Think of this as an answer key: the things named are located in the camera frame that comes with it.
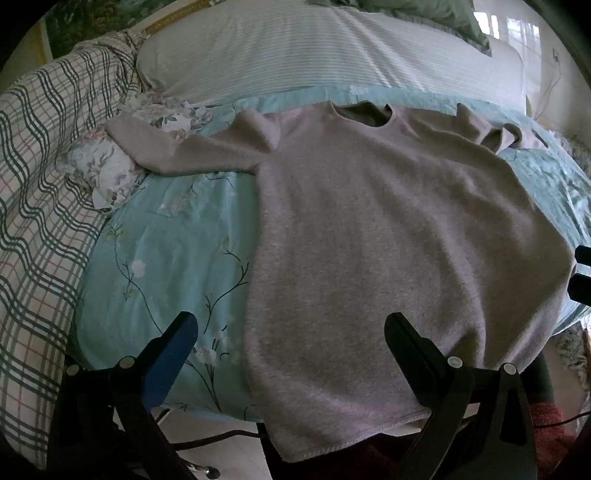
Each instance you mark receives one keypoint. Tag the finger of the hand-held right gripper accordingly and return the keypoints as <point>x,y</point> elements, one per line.
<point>584,255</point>
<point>581,288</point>

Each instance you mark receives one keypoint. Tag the green landscape wall painting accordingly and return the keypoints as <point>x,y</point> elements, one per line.
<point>92,21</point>

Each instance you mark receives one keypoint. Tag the green pillow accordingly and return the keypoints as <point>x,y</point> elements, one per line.
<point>429,14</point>

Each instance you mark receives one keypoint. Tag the white floral cloth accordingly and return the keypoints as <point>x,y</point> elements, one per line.
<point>113,164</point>

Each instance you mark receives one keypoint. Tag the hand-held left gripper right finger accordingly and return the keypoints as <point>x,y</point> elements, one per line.
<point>407,357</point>

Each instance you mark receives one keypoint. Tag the pinkish grey knit sweater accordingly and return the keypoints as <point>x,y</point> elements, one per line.
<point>369,240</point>

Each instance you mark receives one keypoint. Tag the person's red fuzzy pants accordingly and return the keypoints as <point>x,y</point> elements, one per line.
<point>551,429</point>

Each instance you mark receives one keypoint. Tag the green plaid blanket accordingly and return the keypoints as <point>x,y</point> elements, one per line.
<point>41,221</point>

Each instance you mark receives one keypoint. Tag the white striped pillow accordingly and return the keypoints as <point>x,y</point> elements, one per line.
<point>304,50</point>

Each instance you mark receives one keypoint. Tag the light blue floral bedsheet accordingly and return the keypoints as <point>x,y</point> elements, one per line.
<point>175,258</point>

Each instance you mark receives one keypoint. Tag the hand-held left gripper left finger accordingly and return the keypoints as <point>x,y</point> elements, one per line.
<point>170,362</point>

